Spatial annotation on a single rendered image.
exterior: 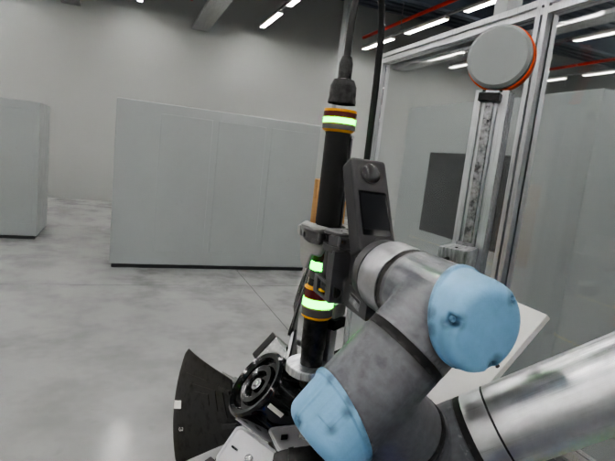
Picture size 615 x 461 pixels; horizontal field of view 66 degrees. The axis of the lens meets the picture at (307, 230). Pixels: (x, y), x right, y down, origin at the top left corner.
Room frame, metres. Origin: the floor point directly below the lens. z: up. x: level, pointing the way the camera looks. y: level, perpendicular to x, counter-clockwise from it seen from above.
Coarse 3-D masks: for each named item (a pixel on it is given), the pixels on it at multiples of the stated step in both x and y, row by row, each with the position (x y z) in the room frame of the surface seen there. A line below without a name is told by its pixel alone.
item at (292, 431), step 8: (272, 432) 0.64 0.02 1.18; (280, 432) 0.65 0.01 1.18; (288, 432) 0.65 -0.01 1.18; (296, 432) 0.65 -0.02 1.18; (272, 440) 0.63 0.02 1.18; (280, 440) 0.63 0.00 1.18; (288, 440) 0.63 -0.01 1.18; (296, 440) 0.63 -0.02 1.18; (304, 440) 0.64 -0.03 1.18; (280, 448) 0.61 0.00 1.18
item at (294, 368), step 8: (336, 304) 0.66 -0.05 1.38; (336, 312) 0.66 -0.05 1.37; (344, 312) 0.68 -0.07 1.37; (336, 320) 0.65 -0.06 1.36; (344, 320) 0.67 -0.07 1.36; (328, 328) 0.65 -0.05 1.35; (336, 328) 0.65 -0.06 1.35; (328, 336) 0.65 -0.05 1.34; (328, 344) 0.65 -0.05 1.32; (328, 352) 0.65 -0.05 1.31; (288, 360) 0.64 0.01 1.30; (296, 360) 0.65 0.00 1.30; (328, 360) 0.65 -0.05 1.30; (288, 368) 0.63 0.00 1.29; (296, 368) 0.62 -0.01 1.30; (304, 368) 0.63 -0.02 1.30; (296, 376) 0.61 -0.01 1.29; (304, 376) 0.61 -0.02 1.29; (312, 376) 0.61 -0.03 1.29
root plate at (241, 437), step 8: (232, 432) 0.70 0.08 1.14; (240, 432) 0.70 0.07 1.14; (248, 432) 0.70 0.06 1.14; (232, 440) 0.70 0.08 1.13; (240, 440) 0.70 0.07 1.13; (248, 440) 0.70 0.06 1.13; (256, 440) 0.70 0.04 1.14; (224, 448) 0.69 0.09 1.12; (232, 448) 0.69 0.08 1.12; (240, 448) 0.69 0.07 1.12; (248, 448) 0.69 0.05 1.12; (256, 448) 0.69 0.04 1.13; (264, 448) 0.69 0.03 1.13; (272, 448) 0.69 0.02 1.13; (216, 456) 0.68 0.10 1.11; (224, 456) 0.68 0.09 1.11; (232, 456) 0.68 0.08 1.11; (240, 456) 0.68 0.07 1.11; (256, 456) 0.68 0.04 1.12; (264, 456) 0.68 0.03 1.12; (272, 456) 0.68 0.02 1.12
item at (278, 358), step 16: (272, 352) 0.75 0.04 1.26; (256, 368) 0.76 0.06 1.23; (272, 368) 0.72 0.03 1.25; (240, 384) 0.74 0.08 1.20; (272, 384) 0.68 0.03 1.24; (288, 384) 0.68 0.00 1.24; (240, 400) 0.72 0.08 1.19; (256, 400) 0.68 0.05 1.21; (272, 400) 0.66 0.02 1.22; (288, 400) 0.68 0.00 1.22; (240, 416) 0.67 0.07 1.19; (256, 416) 0.66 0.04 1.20; (272, 416) 0.66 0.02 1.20; (288, 416) 0.67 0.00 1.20; (256, 432) 0.68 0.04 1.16
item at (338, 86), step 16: (352, 64) 0.64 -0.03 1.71; (336, 80) 0.63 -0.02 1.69; (352, 80) 0.63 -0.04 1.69; (336, 96) 0.63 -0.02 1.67; (352, 96) 0.63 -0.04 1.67; (304, 320) 0.64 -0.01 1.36; (304, 336) 0.63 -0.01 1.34; (320, 336) 0.63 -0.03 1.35; (304, 352) 0.63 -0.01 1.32; (320, 352) 0.63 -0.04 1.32; (304, 384) 0.63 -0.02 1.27
